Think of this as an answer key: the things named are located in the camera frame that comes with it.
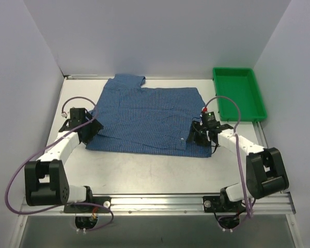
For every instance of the blue checkered long sleeve shirt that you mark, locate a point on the blue checkered long sleeve shirt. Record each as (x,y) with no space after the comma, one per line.
(138,119)

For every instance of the aluminium front frame rail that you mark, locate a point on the aluminium front frame rail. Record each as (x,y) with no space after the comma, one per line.
(190,204)

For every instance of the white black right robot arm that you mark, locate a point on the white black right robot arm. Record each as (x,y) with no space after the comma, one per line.
(263,171)

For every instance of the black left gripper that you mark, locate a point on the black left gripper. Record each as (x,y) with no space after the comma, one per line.
(92,126)

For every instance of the green plastic bin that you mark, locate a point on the green plastic bin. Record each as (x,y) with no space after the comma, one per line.
(240,85)

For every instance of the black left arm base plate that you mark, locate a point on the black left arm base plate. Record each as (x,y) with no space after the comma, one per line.
(98,205)

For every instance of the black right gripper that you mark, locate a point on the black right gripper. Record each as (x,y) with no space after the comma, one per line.
(199,135)

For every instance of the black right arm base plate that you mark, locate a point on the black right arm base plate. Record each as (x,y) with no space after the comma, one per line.
(214,204)

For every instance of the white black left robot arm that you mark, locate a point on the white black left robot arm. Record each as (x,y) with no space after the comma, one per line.
(46,182)

